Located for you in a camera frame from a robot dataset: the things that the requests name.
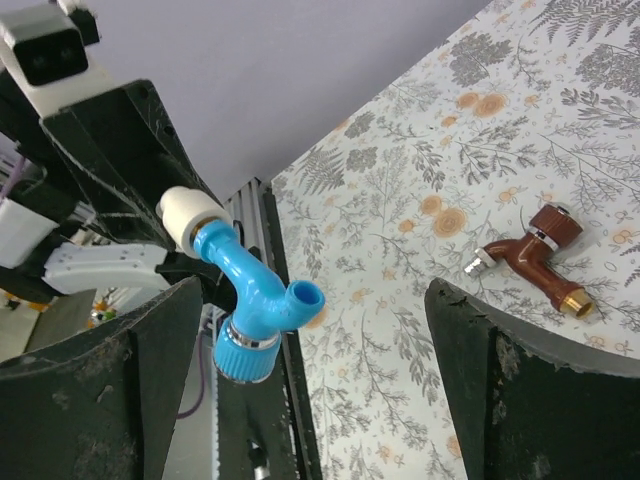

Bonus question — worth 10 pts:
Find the brown plastic water faucet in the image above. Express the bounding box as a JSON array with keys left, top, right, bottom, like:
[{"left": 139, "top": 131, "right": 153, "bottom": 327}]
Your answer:
[{"left": 464, "top": 203, "right": 595, "bottom": 319}]

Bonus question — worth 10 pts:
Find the left aluminium frame post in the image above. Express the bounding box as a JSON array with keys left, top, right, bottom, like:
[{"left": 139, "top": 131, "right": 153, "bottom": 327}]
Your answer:
[{"left": 224, "top": 178, "right": 270, "bottom": 264}]

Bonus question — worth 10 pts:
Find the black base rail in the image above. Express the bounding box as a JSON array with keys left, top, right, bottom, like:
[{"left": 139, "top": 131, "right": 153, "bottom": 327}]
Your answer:
[{"left": 212, "top": 184, "right": 323, "bottom": 479}]

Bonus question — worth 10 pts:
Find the floral patterned table mat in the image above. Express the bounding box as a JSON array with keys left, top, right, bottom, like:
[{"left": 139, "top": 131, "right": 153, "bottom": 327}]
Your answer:
[{"left": 272, "top": 1, "right": 639, "bottom": 479}]

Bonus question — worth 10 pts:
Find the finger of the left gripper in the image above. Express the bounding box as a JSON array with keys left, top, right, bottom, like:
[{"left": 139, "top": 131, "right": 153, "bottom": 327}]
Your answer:
[{"left": 40, "top": 79, "right": 210, "bottom": 251}]

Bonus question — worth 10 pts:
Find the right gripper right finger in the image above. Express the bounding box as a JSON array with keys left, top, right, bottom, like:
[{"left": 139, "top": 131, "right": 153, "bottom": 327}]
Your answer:
[{"left": 424, "top": 278, "right": 639, "bottom": 479}]

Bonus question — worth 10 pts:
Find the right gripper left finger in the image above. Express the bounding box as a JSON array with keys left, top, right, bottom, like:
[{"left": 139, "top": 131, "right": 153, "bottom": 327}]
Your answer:
[{"left": 1, "top": 277, "right": 203, "bottom": 479}]

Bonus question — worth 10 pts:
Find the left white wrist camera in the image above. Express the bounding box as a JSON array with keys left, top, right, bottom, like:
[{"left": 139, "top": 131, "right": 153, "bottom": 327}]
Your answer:
[{"left": 1, "top": 1, "right": 115, "bottom": 118}]

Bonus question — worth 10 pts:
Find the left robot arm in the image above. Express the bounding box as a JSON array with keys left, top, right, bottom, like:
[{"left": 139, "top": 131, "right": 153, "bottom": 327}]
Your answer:
[{"left": 1, "top": 74, "right": 221, "bottom": 302}]

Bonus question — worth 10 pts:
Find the blue plastic water faucet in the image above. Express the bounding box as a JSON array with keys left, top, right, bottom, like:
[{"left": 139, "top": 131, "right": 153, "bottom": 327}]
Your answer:
[{"left": 194, "top": 220, "right": 325, "bottom": 383}]

